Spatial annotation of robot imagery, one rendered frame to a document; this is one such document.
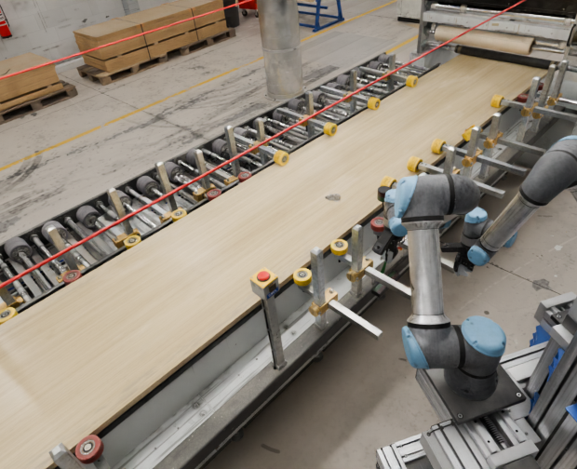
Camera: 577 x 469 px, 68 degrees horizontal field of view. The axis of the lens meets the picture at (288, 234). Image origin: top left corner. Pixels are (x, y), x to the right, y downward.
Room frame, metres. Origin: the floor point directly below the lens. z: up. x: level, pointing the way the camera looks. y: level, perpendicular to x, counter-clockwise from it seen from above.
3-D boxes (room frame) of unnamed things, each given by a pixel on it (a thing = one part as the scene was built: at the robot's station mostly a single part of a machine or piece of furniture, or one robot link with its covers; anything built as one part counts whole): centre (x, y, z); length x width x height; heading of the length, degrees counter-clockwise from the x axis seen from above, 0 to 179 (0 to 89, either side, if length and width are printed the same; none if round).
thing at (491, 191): (1.84, -0.91, 0.95); 0.50 x 0.04 x 0.04; 41
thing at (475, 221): (1.27, -0.74, 1.13); 0.09 x 0.08 x 0.11; 40
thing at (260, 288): (1.02, 0.10, 1.18); 0.07 x 0.07 x 0.08; 41
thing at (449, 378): (0.67, -0.49, 1.09); 0.15 x 0.15 x 0.10
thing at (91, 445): (0.66, 0.72, 0.85); 0.08 x 0.08 x 0.11
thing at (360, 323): (1.16, -0.17, 0.83); 0.43 x 0.03 x 0.04; 41
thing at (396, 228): (1.22, -0.43, 1.22); 0.11 x 0.11 x 0.08; 84
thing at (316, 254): (1.19, -0.10, 0.92); 0.03 x 0.03 x 0.48; 41
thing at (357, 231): (1.35, -0.29, 0.87); 0.03 x 0.03 x 0.48; 41
